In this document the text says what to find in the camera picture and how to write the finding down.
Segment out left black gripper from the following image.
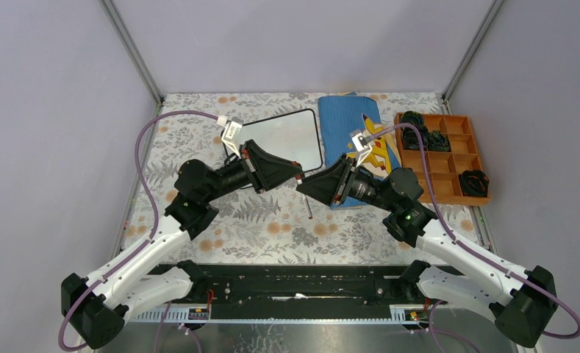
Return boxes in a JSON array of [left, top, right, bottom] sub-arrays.
[[203, 140, 302, 204]]

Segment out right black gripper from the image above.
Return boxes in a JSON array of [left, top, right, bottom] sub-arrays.
[[296, 153, 397, 212]]

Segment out red-capped whiteboard marker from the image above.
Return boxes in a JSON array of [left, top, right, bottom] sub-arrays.
[[303, 196, 313, 219]]

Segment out small black-framed whiteboard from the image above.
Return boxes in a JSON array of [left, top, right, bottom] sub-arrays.
[[225, 108, 323, 171]]

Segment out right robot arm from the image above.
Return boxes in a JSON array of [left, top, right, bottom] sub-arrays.
[[297, 155, 557, 348]]

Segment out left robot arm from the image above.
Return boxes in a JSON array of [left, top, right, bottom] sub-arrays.
[[61, 140, 303, 349]]

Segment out floral patterned table mat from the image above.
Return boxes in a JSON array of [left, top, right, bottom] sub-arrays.
[[119, 91, 485, 267]]

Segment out blue Pikachu cloth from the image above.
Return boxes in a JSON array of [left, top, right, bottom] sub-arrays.
[[317, 92, 405, 210]]

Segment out rolled dark tie middle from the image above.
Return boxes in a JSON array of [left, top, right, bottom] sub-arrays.
[[401, 125, 429, 151]]

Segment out rolled dark tie top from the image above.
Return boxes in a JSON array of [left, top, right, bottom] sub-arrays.
[[400, 110, 425, 129]]

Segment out rolled dark tie small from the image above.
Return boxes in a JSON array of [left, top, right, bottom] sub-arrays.
[[427, 130, 451, 152]]

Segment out orange wooden compartment tray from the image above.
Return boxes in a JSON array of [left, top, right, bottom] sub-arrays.
[[395, 114, 490, 206]]

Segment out rolled dark tie lower right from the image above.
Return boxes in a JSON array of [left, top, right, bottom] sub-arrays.
[[458, 170, 490, 198]]

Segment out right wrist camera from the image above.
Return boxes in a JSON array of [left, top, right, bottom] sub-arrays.
[[350, 130, 373, 166]]

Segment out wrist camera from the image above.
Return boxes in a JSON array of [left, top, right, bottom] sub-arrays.
[[350, 130, 373, 166], [217, 115, 243, 156]]

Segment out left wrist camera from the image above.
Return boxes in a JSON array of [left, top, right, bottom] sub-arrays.
[[217, 115, 243, 156]]

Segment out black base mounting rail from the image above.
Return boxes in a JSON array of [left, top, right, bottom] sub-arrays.
[[171, 261, 429, 313]]

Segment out left aluminium frame post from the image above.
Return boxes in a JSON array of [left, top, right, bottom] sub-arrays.
[[99, 0, 163, 105]]

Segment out aluminium frame post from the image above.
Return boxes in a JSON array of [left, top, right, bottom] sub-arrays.
[[441, 0, 506, 101], [99, 0, 163, 105]]

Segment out white slotted cable duct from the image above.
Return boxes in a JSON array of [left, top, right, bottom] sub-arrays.
[[131, 302, 428, 325]]

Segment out right aluminium frame post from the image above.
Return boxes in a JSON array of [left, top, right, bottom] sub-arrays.
[[441, 0, 506, 101]]

